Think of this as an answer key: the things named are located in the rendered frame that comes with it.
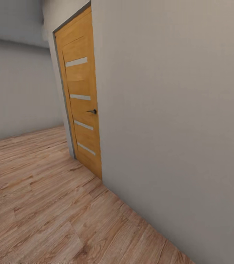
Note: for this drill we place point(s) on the door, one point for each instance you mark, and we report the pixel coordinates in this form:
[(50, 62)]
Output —
[(75, 47)]

